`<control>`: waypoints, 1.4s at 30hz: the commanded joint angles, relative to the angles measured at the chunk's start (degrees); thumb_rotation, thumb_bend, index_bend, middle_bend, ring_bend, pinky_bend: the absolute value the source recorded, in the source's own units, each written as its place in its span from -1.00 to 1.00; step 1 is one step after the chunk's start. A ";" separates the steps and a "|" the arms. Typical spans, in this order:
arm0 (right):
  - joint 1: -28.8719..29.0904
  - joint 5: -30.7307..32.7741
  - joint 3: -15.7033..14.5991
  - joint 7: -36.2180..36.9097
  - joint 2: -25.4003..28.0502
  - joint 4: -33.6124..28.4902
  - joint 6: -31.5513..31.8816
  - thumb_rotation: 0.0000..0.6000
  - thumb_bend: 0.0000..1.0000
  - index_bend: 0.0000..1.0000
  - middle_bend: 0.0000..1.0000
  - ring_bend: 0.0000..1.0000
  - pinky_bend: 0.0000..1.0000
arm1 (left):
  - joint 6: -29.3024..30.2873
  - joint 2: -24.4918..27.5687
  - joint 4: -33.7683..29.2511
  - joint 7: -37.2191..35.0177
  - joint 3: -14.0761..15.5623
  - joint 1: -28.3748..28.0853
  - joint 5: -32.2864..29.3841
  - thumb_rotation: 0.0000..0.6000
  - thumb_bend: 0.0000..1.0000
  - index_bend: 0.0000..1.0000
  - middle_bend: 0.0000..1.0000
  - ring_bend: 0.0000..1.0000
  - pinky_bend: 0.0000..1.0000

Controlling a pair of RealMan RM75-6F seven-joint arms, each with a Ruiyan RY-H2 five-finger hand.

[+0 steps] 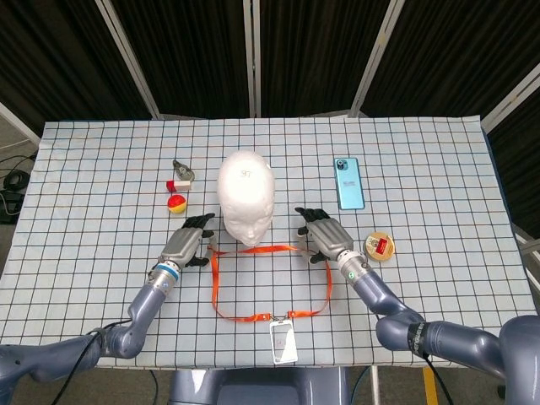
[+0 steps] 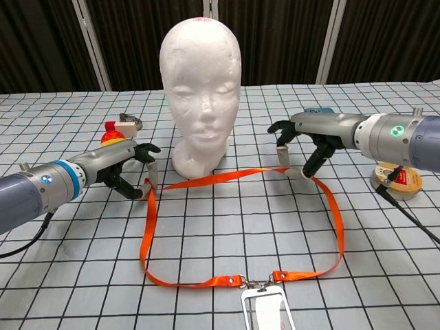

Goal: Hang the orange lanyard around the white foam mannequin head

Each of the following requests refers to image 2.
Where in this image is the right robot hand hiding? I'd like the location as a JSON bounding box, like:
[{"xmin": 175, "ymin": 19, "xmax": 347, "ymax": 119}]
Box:
[{"xmin": 267, "ymin": 111, "xmax": 365, "ymax": 180}]

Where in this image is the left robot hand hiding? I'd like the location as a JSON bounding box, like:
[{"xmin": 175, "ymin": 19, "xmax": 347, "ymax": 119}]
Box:
[{"xmin": 78, "ymin": 139, "xmax": 162, "ymax": 201}]

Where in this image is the orange lanyard strap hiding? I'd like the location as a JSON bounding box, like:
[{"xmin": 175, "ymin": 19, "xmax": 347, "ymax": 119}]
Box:
[{"xmin": 139, "ymin": 167, "xmax": 345, "ymax": 288}]

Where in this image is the white clear badge holder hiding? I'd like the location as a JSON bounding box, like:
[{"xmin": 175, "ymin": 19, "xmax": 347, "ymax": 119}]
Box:
[{"xmin": 239, "ymin": 276, "xmax": 297, "ymax": 330}]

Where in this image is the white foam mannequin head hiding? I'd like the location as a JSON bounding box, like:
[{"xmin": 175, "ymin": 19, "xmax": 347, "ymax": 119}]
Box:
[{"xmin": 159, "ymin": 16, "xmax": 241, "ymax": 182}]

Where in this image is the red and yellow ball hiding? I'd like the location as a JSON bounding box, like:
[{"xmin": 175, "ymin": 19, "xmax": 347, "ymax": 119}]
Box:
[{"xmin": 100, "ymin": 131, "xmax": 127, "ymax": 149}]

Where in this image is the pink white block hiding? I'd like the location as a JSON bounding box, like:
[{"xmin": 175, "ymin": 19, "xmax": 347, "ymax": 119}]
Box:
[{"xmin": 114, "ymin": 120, "xmax": 138, "ymax": 139}]

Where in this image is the small grey dark object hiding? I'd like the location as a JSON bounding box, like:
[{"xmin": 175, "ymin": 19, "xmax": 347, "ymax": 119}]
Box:
[{"xmin": 118, "ymin": 112, "xmax": 144, "ymax": 131}]

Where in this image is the dark pleated screen panel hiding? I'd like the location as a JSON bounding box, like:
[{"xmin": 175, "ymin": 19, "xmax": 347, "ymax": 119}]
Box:
[
  {"xmin": 326, "ymin": 0, "xmax": 440, "ymax": 85},
  {"xmin": 0, "ymin": 0, "xmax": 104, "ymax": 94},
  {"xmin": 216, "ymin": 0, "xmax": 336, "ymax": 87},
  {"xmin": 85, "ymin": 0, "xmax": 207, "ymax": 92}
]

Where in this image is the round tape roll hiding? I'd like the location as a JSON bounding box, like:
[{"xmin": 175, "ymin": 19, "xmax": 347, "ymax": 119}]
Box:
[{"xmin": 371, "ymin": 163, "xmax": 424, "ymax": 201}]

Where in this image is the checked grey tablecloth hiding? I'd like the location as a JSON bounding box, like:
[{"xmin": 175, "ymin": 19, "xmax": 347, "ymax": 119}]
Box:
[{"xmin": 0, "ymin": 80, "xmax": 440, "ymax": 330}]

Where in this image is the white screen frame post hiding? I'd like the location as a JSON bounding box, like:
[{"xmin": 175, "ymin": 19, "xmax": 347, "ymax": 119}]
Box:
[
  {"xmin": 315, "ymin": 0, "xmax": 347, "ymax": 85},
  {"xmin": 71, "ymin": 0, "xmax": 113, "ymax": 92},
  {"xmin": 203, "ymin": 0, "xmax": 219, "ymax": 20}
]

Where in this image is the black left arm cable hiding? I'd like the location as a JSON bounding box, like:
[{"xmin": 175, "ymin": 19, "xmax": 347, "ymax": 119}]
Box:
[{"xmin": 0, "ymin": 211, "xmax": 56, "ymax": 259}]

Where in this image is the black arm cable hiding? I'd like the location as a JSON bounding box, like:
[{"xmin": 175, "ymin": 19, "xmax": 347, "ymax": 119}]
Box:
[
  {"xmin": 374, "ymin": 164, "xmax": 440, "ymax": 245},
  {"xmin": 0, "ymin": 211, "xmax": 56, "ymax": 259}
]

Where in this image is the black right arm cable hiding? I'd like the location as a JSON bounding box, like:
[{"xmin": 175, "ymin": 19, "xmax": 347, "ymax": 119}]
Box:
[{"xmin": 374, "ymin": 164, "xmax": 440, "ymax": 245}]

